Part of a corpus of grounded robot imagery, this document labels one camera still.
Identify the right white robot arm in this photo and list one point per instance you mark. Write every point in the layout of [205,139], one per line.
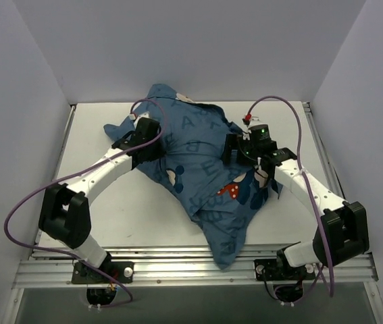
[342,231]

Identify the aluminium table frame rail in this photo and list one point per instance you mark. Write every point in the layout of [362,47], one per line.
[139,221]

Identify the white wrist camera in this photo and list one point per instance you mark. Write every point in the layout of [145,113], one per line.
[135,118]
[251,121]

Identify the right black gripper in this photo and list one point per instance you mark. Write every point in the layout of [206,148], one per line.
[230,149]

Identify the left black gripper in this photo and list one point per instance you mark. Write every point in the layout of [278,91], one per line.
[154,148]

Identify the blue cartoon print pillowcase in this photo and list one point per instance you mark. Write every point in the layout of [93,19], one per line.
[221,199]

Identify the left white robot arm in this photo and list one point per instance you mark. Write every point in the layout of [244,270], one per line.
[65,213]

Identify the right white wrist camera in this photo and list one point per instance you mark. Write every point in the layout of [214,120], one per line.
[251,121]

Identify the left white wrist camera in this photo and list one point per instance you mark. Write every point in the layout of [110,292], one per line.
[135,118]

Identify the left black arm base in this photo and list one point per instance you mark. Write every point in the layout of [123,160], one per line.
[121,271]

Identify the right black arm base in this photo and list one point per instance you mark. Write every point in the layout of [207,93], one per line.
[270,270]

